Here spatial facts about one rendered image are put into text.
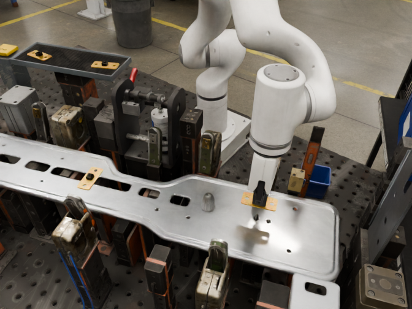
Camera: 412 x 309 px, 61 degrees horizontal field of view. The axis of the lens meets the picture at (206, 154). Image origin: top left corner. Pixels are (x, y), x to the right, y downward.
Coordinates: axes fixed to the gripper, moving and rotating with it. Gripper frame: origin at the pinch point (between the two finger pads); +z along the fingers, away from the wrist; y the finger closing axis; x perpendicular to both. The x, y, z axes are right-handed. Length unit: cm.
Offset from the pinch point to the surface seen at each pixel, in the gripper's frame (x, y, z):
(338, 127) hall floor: 42, -189, 109
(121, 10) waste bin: -180, -262, 67
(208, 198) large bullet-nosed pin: -12.5, 0.8, 4.6
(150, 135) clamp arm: -33.4, -13.0, 0.5
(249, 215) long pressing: -2.0, -0.6, 9.1
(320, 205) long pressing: 15.1, -9.1, 8.8
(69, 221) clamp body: -41.1, 16.9, 4.5
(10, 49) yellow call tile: -93, -34, -7
